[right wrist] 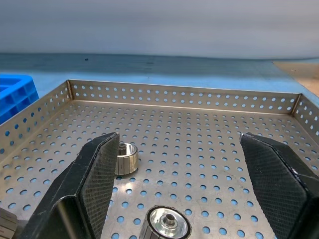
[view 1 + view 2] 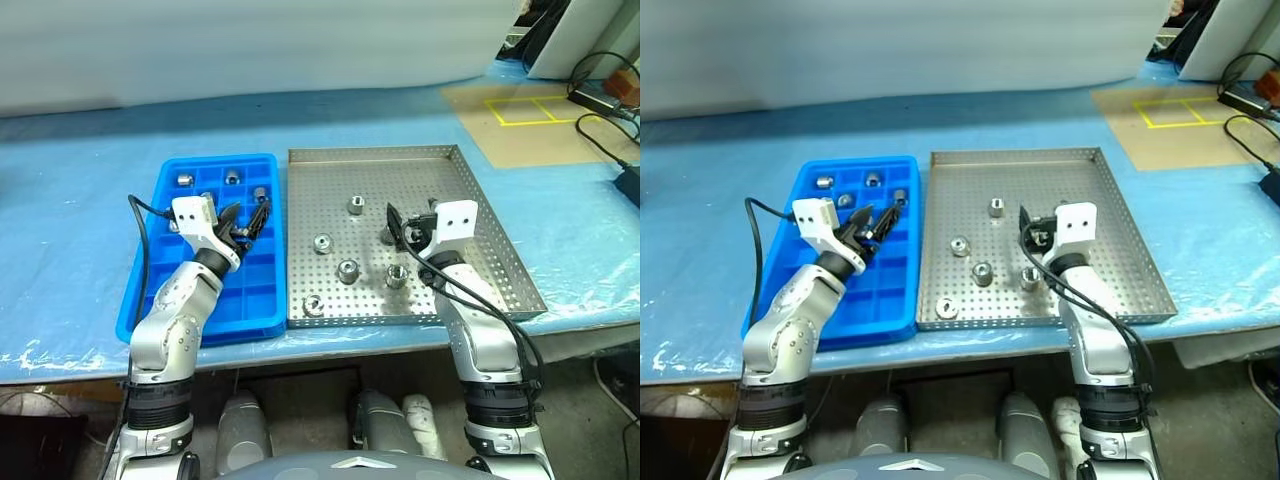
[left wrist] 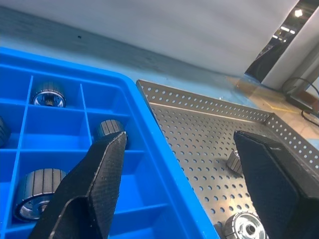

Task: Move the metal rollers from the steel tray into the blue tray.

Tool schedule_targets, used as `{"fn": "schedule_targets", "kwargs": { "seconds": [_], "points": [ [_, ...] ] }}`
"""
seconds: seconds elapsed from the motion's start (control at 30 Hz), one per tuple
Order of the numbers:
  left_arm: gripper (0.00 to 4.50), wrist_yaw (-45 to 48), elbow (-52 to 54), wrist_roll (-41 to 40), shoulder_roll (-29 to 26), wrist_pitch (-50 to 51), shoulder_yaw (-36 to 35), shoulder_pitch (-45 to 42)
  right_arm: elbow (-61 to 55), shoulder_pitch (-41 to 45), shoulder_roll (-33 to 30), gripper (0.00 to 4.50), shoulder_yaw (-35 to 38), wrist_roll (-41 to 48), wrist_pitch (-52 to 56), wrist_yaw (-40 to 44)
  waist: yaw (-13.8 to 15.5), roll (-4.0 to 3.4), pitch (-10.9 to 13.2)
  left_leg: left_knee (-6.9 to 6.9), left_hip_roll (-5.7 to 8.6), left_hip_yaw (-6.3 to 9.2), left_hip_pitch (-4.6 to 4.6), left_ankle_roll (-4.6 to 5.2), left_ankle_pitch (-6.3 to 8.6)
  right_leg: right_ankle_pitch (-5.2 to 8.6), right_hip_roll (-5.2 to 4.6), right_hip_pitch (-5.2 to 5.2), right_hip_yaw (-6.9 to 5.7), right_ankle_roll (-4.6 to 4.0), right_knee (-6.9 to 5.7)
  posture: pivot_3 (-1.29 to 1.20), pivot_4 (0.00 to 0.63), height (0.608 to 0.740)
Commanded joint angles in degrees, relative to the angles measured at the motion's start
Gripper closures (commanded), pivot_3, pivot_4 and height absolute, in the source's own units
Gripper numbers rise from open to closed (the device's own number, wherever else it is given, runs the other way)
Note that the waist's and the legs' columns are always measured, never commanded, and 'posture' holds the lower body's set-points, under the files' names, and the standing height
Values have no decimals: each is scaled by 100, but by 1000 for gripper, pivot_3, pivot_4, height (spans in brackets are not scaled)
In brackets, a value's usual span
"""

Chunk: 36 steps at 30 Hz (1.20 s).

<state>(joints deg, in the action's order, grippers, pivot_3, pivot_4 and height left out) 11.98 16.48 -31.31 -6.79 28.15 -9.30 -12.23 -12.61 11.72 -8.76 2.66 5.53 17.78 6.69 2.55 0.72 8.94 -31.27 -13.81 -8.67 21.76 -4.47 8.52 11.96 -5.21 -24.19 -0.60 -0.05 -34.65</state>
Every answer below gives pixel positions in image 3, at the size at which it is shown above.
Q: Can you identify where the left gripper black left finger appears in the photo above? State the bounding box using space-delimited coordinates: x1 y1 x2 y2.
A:
29 131 128 239

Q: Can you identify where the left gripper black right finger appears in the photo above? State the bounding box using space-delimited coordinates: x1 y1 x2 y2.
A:
233 130 319 239

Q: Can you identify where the blue compartment tray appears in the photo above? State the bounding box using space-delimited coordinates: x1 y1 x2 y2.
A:
0 46 221 239

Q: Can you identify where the brown cardboard mat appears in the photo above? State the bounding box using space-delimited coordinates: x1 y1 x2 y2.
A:
225 74 319 140

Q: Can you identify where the perforated metal tray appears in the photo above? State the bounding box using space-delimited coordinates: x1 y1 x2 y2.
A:
136 79 319 239

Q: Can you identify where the black flat device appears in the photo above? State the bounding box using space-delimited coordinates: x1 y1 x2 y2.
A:
285 93 314 110

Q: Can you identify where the white pillar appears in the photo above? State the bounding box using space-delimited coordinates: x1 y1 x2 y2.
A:
260 4 319 92

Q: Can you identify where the looped black background cable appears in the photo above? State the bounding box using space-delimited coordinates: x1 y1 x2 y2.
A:
282 77 319 110

